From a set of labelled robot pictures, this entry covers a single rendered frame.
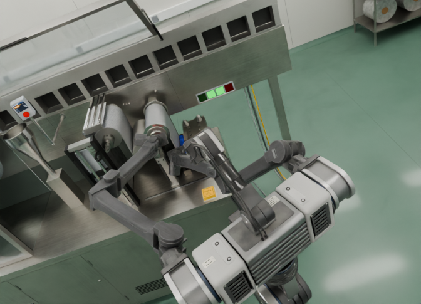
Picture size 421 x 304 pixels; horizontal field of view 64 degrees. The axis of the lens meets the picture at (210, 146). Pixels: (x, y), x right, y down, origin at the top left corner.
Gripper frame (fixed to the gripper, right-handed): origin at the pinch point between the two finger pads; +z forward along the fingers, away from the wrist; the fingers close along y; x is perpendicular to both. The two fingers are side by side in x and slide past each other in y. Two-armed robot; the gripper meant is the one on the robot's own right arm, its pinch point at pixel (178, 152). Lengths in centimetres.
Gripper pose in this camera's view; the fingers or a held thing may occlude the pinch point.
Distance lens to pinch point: 201.3
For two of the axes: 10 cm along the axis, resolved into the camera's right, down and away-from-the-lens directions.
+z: 0.2, -1.5, 9.9
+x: -3.5, -9.3, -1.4
